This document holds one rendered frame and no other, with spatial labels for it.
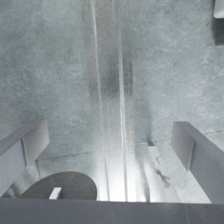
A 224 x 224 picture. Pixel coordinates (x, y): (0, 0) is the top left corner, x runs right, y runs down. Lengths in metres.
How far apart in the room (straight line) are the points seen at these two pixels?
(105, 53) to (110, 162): 0.16
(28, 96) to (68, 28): 0.48
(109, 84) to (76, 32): 0.81
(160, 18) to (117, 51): 0.82
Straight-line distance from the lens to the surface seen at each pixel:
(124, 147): 0.26
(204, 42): 1.09
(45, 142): 0.17
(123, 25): 0.24
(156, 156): 0.95
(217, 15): 1.03
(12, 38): 1.16
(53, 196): 1.02
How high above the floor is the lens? 0.98
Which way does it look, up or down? 72 degrees down
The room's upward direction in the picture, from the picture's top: 172 degrees counter-clockwise
